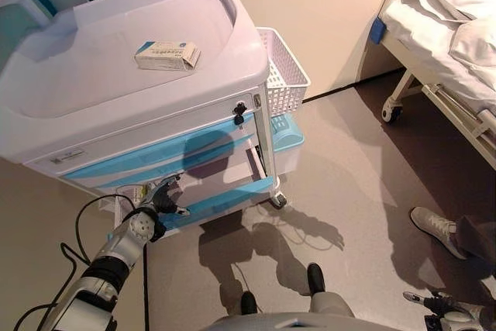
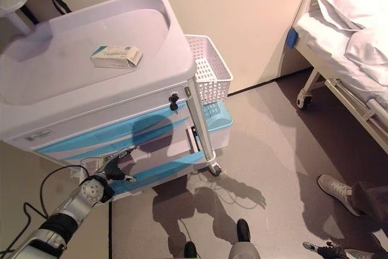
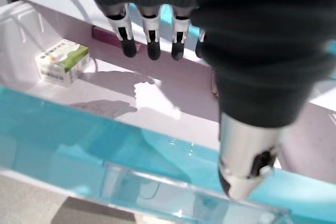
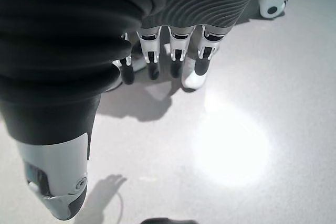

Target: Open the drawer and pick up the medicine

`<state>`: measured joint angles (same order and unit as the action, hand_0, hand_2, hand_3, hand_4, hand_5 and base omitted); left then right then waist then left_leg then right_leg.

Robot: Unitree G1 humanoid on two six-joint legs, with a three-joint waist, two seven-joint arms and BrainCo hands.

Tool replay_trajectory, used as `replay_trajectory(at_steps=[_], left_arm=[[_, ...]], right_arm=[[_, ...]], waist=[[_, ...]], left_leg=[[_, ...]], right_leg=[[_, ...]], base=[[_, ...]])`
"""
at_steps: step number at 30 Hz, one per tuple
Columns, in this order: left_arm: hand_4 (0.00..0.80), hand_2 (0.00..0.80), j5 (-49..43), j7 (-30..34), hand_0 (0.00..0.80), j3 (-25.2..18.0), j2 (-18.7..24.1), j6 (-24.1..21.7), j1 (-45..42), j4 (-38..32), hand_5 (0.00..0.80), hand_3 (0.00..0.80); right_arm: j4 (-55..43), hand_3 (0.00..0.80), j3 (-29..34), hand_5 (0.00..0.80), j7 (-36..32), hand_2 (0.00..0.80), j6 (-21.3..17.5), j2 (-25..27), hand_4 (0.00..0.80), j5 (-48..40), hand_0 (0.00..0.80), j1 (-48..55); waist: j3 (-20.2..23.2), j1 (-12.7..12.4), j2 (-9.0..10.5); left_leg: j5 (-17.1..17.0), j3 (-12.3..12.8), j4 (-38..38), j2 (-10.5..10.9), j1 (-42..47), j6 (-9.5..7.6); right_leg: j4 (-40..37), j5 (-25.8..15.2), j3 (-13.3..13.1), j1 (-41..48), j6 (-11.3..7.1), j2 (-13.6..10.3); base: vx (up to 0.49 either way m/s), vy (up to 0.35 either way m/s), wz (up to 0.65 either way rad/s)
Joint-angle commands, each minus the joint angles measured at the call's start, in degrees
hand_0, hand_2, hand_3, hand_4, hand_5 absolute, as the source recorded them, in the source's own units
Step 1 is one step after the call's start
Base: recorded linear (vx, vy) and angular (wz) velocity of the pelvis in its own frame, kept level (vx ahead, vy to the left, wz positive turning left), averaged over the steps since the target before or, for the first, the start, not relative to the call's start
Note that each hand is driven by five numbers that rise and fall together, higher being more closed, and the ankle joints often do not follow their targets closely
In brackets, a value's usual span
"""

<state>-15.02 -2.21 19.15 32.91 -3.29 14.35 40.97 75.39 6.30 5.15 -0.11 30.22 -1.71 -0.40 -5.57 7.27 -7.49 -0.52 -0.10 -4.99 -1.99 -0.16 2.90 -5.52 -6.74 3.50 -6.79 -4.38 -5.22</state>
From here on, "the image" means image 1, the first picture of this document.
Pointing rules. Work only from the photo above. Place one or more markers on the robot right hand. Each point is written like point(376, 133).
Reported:
point(436, 305)

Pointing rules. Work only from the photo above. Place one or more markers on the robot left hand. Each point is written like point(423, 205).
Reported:
point(162, 201)

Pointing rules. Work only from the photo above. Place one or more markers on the white blue medicine box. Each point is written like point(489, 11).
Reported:
point(166, 56)

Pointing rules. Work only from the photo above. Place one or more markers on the robot left silver arm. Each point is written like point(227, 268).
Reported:
point(112, 253)

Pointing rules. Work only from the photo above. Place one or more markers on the white lockable cart drawer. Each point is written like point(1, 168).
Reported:
point(155, 129)

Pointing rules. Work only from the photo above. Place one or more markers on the white cart side rack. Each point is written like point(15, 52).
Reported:
point(108, 207)

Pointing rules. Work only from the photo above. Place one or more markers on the white sneaker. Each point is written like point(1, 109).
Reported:
point(434, 226)

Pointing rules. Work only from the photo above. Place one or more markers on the robot right leg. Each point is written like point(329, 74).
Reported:
point(329, 305)

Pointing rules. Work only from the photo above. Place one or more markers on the white cart caster wheel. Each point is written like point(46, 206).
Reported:
point(279, 200)

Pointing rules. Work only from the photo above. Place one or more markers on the black cart keys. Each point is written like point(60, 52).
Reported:
point(239, 108)

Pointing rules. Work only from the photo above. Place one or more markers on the robot right black foot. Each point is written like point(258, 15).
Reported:
point(315, 278)

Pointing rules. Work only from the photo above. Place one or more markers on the robot black foot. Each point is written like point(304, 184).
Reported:
point(249, 303)
point(315, 278)

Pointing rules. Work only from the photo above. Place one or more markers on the robot left black foot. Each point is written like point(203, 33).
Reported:
point(249, 303)

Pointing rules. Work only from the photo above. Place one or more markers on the white bin blue lid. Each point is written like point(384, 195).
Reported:
point(286, 133)

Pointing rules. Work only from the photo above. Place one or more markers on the white medical cart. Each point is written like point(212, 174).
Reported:
point(97, 56)

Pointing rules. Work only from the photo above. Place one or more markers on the grey robot torso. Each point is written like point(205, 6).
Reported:
point(271, 323)

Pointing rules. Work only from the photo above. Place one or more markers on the white plastic mesh basket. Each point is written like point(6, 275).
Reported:
point(283, 87)

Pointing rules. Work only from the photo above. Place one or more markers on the bed caster wheel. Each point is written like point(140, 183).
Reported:
point(391, 113)

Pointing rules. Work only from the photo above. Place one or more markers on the blue bed tag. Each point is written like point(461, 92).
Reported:
point(377, 32)

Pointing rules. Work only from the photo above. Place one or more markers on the white sheeted mattress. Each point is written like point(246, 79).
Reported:
point(410, 25)

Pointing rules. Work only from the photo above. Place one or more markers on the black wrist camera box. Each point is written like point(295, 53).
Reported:
point(432, 323)
point(157, 232)

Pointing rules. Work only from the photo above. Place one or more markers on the white hospital bed frame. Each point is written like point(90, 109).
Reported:
point(399, 87)

